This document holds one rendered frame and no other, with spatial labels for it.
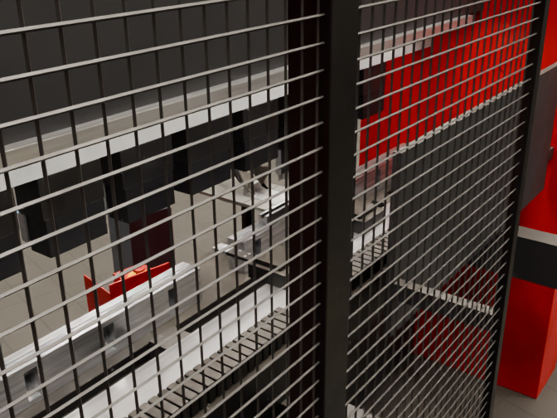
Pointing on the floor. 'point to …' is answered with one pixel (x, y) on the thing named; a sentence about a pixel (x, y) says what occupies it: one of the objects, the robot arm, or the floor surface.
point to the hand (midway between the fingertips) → (258, 189)
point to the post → (331, 308)
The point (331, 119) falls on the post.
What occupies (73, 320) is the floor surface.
